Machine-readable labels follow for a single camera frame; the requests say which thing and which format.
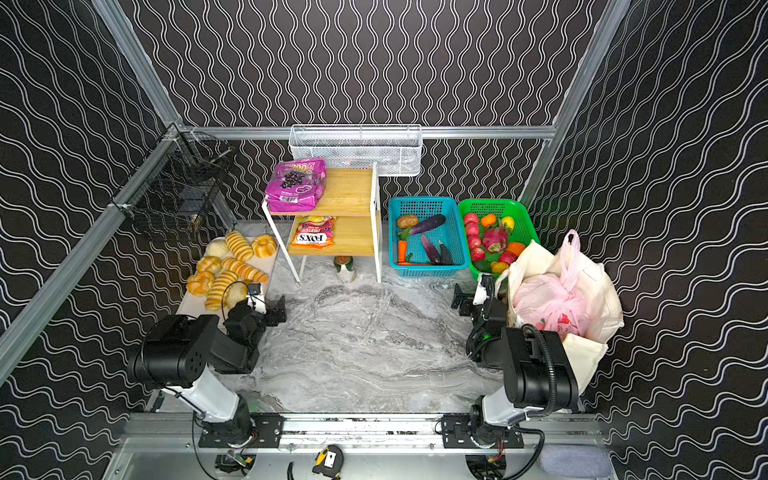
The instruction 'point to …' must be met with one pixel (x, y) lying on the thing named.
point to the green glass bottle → (343, 265)
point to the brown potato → (407, 220)
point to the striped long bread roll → (216, 294)
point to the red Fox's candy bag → (314, 232)
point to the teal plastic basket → (426, 236)
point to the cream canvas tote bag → (587, 352)
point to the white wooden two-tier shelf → (352, 197)
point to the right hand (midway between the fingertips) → (478, 286)
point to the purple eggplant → (434, 221)
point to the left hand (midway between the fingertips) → (277, 298)
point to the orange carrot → (402, 251)
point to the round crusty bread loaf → (235, 293)
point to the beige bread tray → (195, 305)
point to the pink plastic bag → (560, 302)
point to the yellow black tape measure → (329, 461)
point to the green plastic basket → (513, 214)
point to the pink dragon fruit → (495, 238)
